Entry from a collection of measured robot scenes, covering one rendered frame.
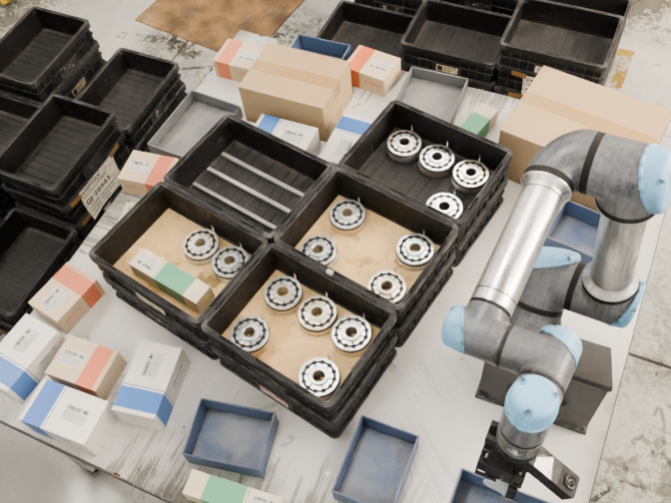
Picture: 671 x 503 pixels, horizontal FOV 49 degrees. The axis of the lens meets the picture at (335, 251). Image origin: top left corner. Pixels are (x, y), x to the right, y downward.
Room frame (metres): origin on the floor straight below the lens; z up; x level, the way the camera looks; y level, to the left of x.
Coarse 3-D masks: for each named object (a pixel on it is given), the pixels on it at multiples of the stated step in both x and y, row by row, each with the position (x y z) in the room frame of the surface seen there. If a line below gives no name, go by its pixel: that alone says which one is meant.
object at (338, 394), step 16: (288, 256) 1.05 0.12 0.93; (320, 272) 0.98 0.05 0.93; (352, 288) 0.92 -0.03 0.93; (384, 304) 0.87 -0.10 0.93; (208, 320) 0.90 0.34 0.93; (224, 336) 0.84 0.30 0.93; (384, 336) 0.79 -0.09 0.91; (240, 352) 0.79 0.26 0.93; (368, 352) 0.74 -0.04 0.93; (272, 368) 0.74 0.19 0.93; (352, 368) 0.71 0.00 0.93; (288, 384) 0.70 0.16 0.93; (320, 400) 0.64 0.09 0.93; (336, 400) 0.64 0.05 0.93
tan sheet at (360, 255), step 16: (320, 224) 1.21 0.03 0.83; (368, 224) 1.18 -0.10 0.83; (384, 224) 1.17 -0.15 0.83; (304, 240) 1.16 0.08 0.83; (336, 240) 1.15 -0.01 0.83; (352, 240) 1.14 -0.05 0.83; (368, 240) 1.13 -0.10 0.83; (384, 240) 1.12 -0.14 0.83; (352, 256) 1.08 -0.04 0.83; (368, 256) 1.07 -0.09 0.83; (384, 256) 1.07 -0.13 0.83; (352, 272) 1.03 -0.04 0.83; (368, 272) 1.02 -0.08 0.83; (400, 272) 1.01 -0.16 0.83; (416, 272) 1.00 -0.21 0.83; (384, 288) 0.97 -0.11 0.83
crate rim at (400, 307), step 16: (352, 176) 1.28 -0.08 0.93; (320, 192) 1.25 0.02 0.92; (384, 192) 1.21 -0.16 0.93; (304, 208) 1.20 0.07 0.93; (416, 208) 1.14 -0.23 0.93; (288, 224) 1.15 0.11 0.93; (448, 224) 1.07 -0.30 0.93; (448, 240) 1.03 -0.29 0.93; (304, 256) 1.04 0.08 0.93; (432, 256) 0.98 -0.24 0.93; (336, 272) 0.98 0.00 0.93; (416, 288) 0.90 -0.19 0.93; (400, 304) 0.86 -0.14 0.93
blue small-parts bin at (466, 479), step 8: (464, 472) 0.38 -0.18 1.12; (472, 472) 0.38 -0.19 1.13; (456, 480) 0.37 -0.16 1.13; (464, 480) 0.38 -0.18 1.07; (472, 480) 0.37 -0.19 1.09; (480, 480) 0.37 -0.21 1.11; (456, 488) 0.36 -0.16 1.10; (464, 488) 0.37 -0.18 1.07; (472, 488) 0.37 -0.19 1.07; (480, 488) 0.36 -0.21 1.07; (488, 488) 0.36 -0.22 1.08; (456, 496) 0.35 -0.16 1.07; (464, 496) 0.35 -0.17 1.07; (472, 496) 0.35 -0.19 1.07; (480, 496) 0.35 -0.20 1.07; (488, 496) 0.35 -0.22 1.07; (496, 496) 0.34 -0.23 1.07; (520, 496) 0.33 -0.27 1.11; (528, 496) 0.32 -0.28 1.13
